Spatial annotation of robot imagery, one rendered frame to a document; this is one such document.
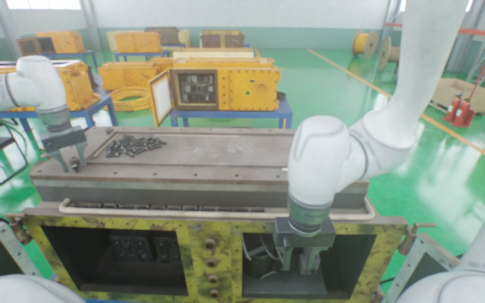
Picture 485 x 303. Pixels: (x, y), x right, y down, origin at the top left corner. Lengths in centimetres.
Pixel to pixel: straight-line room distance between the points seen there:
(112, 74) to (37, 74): 657
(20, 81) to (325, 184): 87
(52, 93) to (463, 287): 100
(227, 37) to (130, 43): 347
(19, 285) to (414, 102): 56
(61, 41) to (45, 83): 1047
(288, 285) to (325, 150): 100
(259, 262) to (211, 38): 855
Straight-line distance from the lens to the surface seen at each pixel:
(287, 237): 56
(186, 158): 104
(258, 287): 131
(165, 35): 1242
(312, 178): 44
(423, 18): 35
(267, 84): 346
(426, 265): 112
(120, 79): 743
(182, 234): 100
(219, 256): 107
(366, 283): 133
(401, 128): 51
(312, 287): 136
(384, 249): 116
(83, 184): 110
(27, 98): 97
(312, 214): 50
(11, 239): 130
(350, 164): 47
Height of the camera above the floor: 189
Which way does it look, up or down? 30 degrees down
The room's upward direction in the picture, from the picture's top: straight up
